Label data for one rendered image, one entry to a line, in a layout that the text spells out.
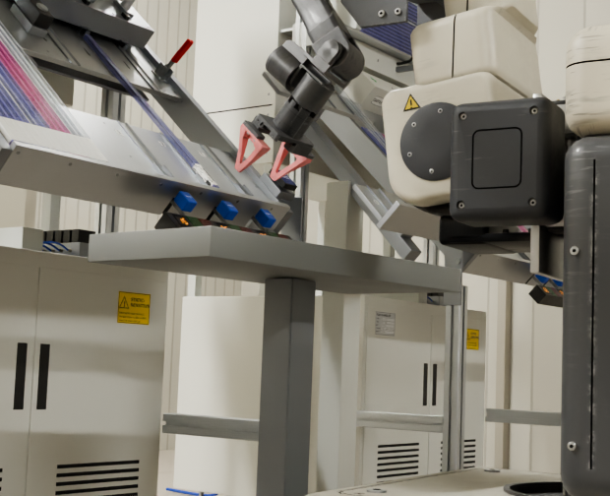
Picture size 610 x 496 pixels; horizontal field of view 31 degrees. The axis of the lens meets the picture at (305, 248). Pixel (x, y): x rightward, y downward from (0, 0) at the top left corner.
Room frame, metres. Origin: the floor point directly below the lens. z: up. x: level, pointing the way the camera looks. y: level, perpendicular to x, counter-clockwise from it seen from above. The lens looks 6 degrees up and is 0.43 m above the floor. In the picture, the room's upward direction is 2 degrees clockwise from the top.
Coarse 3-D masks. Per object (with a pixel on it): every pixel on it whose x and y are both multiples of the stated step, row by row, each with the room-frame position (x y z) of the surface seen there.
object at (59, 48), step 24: (0, 0) 2.06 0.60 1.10; (24, 48) 1.95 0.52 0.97; (48, 48) 2.03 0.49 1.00; (72, 48) 2.11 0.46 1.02; (120, 48) 2.29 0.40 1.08; (72, 72) 2.13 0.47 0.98; (96, 72) 2.09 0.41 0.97; (144, 72) 2.26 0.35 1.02; (144, 96) 2.28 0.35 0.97; (168, 96) 2.26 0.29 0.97
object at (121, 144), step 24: (96, 120) 1.91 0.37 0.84; (96, 144) 1.83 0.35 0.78; (120, 144) 1.89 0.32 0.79; (144, 144) 1.95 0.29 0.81; (168, 144) 2.03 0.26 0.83; (192, 144) 2.12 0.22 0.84; (144, 168) 1.87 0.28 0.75; (168, 168) 1.94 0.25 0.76; (192, 168) 2.01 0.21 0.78; (216, 168) 2.10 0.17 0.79; (240, 192) 2.07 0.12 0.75
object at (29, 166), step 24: (24, 144) 1.60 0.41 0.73; (24, 168) 1.63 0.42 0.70; (48, 168) 1.66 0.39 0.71; (72, 168) 1.69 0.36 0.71; (96, 168) 1.72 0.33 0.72; (120, 168) 1.75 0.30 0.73; (48, 192) 1.70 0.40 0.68; (72, 192) 1.73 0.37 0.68; (96, 192) 1.76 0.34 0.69; (120, 192) 1.79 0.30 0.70; (144, 192) 1.83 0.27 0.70; (168, 192) 1.87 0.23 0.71; (192, 192) 1.90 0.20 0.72; (216, 192) 1.94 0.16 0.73; (192, 216) 1.95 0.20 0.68; (240, 216) 2.04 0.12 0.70
